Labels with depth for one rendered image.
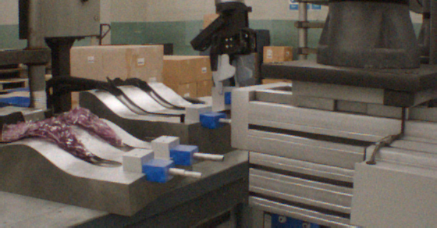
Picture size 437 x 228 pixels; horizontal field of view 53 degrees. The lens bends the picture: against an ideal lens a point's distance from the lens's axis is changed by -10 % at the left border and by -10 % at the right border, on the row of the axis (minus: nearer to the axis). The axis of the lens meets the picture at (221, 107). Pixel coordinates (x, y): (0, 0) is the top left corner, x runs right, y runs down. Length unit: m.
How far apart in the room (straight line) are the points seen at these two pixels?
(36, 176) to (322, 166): 0.48
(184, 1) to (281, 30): 2.28
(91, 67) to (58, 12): 3.55
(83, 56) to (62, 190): 4.66
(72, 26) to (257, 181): 1.27
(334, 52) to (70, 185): 0.47
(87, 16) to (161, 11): 8.18
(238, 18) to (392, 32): 0.57
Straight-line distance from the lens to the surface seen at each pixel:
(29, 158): 0.84
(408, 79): 0.54
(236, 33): 1.10
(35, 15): 1.61
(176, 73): 5.73
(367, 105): 0.62
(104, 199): 0.76
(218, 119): 1.02
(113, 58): 5.08
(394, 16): 0.63
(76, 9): 1.87
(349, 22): 0.62
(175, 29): 9.78
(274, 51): 7.95
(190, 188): 0.92
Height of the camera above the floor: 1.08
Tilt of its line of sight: 9 degrees down
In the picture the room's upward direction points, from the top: straight up
